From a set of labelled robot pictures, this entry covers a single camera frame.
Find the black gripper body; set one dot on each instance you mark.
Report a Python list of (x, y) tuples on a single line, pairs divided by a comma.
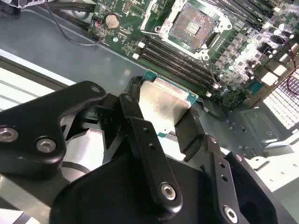
[(105, 198)]

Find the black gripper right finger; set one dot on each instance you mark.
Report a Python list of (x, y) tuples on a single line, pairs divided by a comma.
[(190, 135)]

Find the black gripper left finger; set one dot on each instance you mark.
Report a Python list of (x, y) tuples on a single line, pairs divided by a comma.
[(30, 121)]

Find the silver green CPU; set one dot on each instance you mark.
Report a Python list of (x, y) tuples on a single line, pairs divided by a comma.
[(163, 102)]

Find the metal socket cover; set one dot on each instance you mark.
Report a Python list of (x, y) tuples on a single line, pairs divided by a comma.
[(149, 14)]

